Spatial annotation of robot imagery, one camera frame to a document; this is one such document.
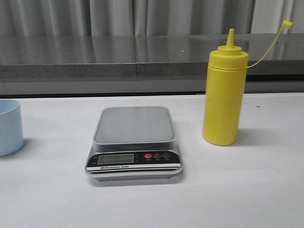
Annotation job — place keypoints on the yellow squeeze bottle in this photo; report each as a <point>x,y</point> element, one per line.
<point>225,85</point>

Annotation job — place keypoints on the light blue plastic cup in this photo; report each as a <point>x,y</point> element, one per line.
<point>11,133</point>

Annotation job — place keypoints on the digital kitchen scale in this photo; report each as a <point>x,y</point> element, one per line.
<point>135,142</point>

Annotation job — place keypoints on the grey stone counter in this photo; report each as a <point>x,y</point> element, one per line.
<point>152,65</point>

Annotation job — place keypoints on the grey curtain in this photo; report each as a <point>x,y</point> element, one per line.
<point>26,18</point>

